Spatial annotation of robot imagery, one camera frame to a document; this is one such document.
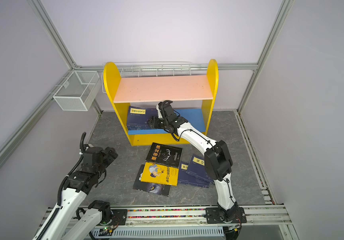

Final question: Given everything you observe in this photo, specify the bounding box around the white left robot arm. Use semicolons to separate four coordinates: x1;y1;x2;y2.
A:
34;133;118;240

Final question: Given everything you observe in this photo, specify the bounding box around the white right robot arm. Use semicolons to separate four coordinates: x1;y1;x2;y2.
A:
148;100;242;224

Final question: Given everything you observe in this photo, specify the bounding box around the yellow wooden bookshelf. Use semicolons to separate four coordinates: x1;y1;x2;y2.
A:
103;60;219;146

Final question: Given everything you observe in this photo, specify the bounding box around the black book orange title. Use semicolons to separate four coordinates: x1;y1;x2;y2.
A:
146;143;182;168

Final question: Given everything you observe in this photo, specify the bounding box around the black wolf cover book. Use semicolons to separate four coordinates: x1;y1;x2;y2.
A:
133;164;171;197

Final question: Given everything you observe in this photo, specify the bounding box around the white mesh basket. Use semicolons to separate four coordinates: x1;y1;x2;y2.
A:
53;71;102;112

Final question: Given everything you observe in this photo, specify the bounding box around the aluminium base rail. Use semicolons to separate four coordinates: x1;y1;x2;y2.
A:
37;203;292;240

